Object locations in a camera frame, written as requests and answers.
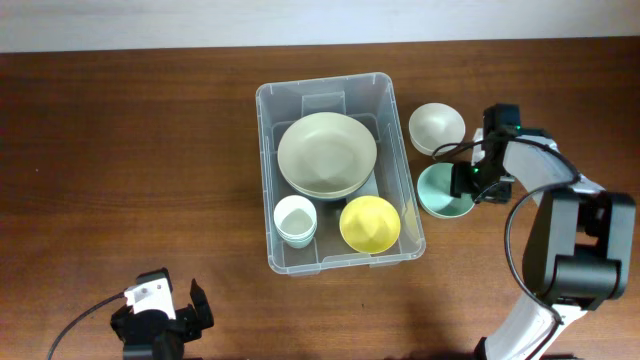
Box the mint green bowl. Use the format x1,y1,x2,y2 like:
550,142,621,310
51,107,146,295
416,163,475,219

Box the white bowl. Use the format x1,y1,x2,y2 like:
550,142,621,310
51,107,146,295
408,103,466,155

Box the mint green cup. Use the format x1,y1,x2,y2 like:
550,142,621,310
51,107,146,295
282,235,314,249

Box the yellow bowl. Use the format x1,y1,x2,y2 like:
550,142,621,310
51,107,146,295
339,195,401,254

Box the cream cup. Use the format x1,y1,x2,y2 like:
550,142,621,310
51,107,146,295
273,195,317,239

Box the beige plate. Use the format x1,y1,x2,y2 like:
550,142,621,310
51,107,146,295
272,163,374,197
277,112,377,168

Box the grey cup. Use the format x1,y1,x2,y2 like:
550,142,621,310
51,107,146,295
276,226,317,242

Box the dark blue plate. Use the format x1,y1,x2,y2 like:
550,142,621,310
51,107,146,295
301,193,348,202

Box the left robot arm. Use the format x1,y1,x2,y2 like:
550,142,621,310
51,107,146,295
110,267,214,360

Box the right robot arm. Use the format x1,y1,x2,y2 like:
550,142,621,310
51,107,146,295
444,125,636,359

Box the clear plastic storage bin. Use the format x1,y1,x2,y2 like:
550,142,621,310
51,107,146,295
256,72,426,276

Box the right black cable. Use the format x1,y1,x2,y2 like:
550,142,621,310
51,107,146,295
430,133,582,360

